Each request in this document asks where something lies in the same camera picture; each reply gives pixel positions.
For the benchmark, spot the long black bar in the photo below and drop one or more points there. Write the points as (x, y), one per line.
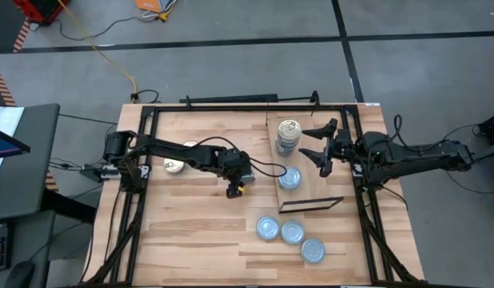
(230, 98)

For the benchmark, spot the black aluminium rig frame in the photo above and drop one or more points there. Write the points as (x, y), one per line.
(230, 108)

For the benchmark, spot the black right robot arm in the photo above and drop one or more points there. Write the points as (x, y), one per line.
(410, 160)

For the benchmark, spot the black monitor blue screen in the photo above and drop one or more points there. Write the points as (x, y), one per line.
(2, 146)

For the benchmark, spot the thin wooden board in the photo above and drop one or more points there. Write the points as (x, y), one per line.
(310, 188)

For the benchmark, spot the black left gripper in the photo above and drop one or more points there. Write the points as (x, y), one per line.
(236, 166)

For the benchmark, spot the red black equipment case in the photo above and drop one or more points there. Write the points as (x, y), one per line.
(42, 10)

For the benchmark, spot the yellow tape tag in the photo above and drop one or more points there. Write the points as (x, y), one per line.
(241, 188)

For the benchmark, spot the grey side desk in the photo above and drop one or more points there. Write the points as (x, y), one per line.
(38, 168)
(30, 244)

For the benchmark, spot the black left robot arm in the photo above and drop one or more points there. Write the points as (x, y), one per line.
(178, 152)

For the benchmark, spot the blue label gold-lid can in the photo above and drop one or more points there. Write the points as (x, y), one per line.
(285, 154)
(286, 150)
(289, 129)
(189, 143)
(286, 146)
(173, 167)

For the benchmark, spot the black metal stand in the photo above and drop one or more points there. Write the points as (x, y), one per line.
(492, 130)

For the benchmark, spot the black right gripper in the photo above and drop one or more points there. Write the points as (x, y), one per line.
(340, 148)

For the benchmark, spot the white paper sheet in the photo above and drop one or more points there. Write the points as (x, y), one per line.
(8, 118)

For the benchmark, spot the black computer mouse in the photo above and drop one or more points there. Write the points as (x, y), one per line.
(19, 276)

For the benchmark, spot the orange box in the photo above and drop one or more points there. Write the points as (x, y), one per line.
(148, 5)

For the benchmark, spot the dark mat hazard-striped edge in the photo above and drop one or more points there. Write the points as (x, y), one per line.
(2, 24)
(2, 90)

